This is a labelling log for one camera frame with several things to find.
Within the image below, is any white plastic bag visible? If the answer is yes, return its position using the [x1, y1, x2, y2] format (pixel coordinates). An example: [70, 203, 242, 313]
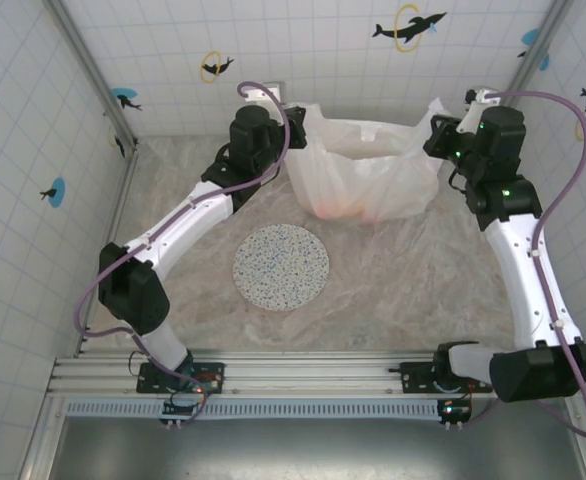
[285, 97, 442, 224]

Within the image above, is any blue patch dolphin sticker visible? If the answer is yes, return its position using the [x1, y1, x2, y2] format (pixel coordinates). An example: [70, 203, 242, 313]
[516, 28, 552, 72]

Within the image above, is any dolphin blue circle sticker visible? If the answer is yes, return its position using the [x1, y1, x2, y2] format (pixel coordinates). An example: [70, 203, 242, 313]
[110, 87, 143, 112]

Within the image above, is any speckled round plate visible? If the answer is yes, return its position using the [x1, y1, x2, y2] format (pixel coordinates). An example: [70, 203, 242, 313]
[231, 223, 331, 312]

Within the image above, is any dolphin blue oval sticker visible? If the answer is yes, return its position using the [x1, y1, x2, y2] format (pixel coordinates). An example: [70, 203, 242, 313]
[39, 177, 67, 209]

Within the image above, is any grey metal sheet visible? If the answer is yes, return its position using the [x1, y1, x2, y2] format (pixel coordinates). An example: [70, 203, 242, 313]
[20, 397, 586, 480]

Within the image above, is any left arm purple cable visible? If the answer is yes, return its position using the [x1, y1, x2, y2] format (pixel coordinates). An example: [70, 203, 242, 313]
[75, 81, 294, 431]

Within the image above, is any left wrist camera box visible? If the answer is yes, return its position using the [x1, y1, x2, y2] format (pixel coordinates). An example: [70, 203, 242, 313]
[245, 81, 287, 109]

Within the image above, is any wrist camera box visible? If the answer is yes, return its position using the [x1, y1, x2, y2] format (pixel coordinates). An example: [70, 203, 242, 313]
[245, 81, 287, 109]
[455, 87, 502, 136]

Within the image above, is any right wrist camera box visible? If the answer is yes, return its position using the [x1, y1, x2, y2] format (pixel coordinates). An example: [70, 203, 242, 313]
[455, 87, 502, 136]

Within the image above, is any small dolphin yellow ring sticker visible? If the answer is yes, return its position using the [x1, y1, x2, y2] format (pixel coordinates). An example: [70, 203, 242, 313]
[200, 49, 236, 84]

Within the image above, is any aluminium frame post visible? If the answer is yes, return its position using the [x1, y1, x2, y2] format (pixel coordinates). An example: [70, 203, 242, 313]
[485, 0, 572, 141]
[42, 0, 139, 151]

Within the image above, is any whale and dolphin ring sticker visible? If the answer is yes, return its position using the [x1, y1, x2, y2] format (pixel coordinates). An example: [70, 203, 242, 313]
[371, 3, 448, 54]

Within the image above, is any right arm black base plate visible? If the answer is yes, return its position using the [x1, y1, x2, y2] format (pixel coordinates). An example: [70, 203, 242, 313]
[389, 360, 494, 395]

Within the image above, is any aluminium mounting rail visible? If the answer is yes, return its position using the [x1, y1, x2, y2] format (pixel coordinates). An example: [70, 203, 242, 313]
[47, 349, 586, 399]

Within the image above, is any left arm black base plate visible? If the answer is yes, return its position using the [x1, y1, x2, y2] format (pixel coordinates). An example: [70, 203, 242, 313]
[136, 360, 226, 395]

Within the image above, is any white slotted cable duct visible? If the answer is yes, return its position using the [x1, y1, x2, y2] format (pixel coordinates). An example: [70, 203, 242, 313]
[65, 399, 447, 419]

